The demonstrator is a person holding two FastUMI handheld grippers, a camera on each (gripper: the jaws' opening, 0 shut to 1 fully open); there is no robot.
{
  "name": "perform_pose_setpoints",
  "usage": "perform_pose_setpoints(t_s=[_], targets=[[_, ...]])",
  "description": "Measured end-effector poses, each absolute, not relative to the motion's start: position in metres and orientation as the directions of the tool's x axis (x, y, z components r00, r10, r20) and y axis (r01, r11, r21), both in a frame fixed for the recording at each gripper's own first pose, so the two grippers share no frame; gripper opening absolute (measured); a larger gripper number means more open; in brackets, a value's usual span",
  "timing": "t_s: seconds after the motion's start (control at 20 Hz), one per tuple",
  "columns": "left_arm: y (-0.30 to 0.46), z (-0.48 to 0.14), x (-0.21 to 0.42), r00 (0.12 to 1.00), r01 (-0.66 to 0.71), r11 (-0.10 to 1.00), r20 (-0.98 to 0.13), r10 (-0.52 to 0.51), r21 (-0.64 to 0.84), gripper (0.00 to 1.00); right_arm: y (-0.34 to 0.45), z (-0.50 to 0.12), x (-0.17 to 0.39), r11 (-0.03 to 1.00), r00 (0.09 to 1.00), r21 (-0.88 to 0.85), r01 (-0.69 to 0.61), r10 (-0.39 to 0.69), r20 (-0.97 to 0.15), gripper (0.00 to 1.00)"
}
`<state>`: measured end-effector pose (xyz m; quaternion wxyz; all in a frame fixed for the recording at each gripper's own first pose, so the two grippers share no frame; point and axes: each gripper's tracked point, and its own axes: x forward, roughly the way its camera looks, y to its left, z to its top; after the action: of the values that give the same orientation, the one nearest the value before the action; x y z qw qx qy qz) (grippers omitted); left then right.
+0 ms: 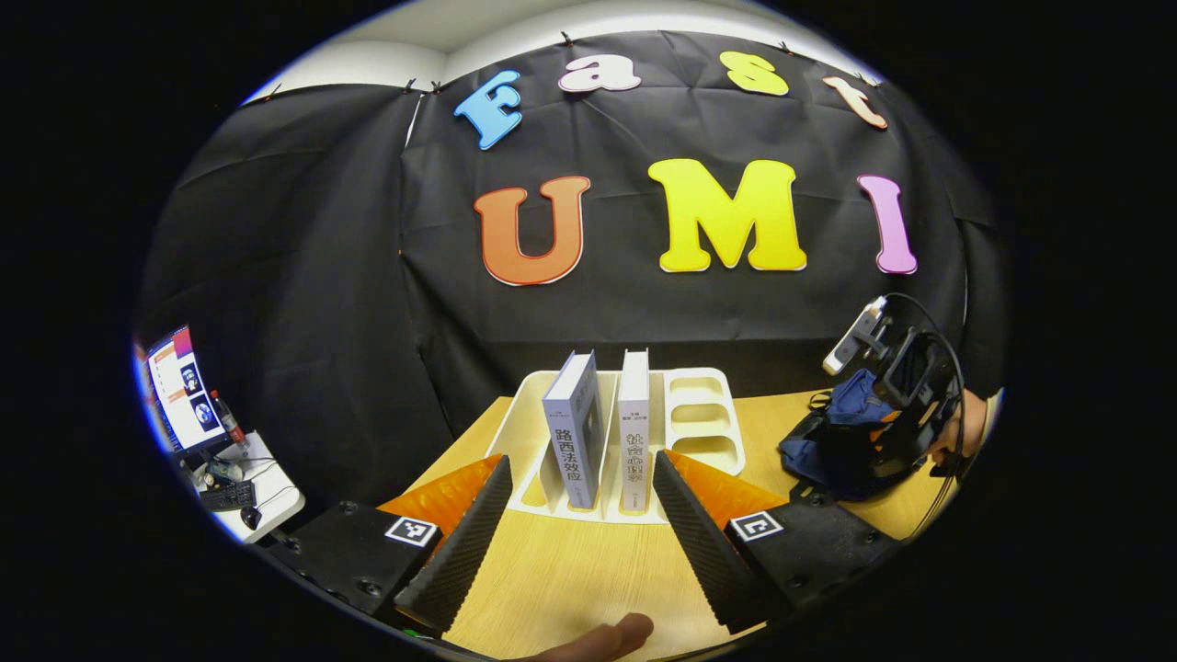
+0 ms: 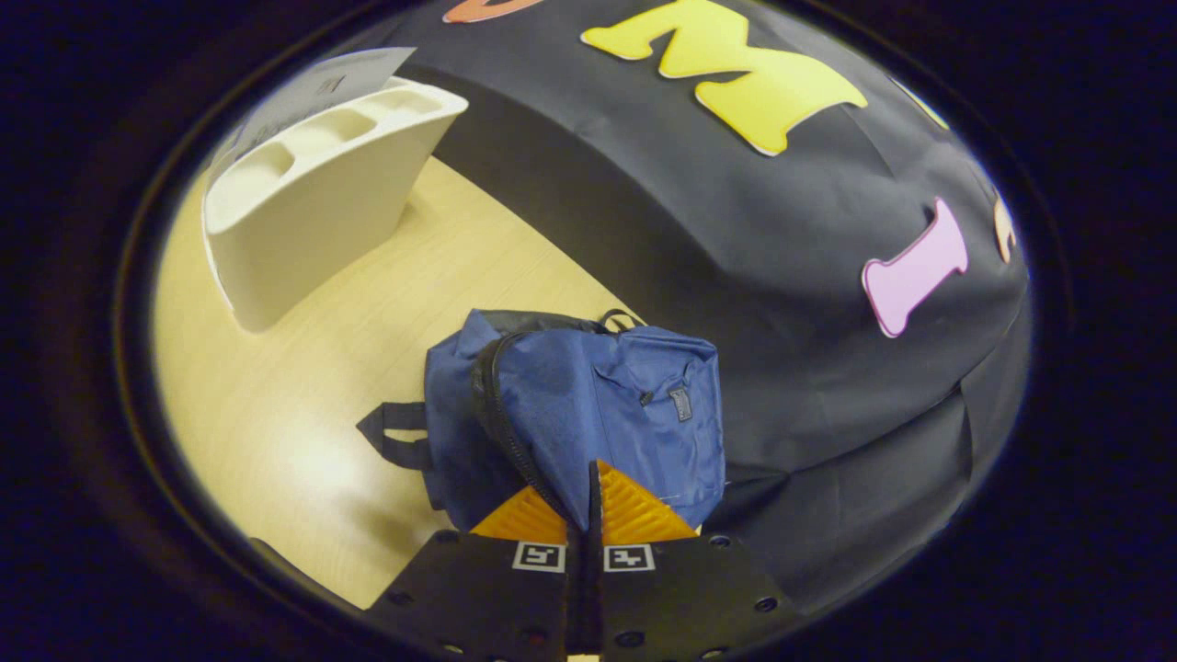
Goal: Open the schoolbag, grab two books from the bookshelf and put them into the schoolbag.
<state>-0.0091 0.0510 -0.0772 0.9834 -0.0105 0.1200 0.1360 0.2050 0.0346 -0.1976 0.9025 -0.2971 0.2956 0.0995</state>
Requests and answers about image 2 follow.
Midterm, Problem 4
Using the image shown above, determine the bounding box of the white cover book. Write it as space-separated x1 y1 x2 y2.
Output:
211 46 417 176

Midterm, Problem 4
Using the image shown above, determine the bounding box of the white plastic bookshelf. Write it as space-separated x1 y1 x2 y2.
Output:
202 76 470 334

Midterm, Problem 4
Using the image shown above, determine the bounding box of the blue schoolbag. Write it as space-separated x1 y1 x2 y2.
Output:
357 308 727 536

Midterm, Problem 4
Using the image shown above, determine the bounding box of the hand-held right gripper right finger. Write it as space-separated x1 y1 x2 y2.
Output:
588 460 812 662

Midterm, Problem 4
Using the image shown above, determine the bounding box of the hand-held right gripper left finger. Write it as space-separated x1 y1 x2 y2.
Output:
363 485 589 662

